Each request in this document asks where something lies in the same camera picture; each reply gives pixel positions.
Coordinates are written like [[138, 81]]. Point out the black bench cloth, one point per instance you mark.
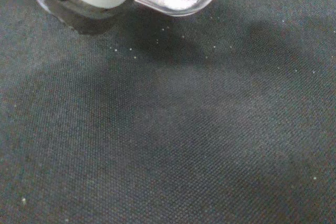
[[168, 129]]

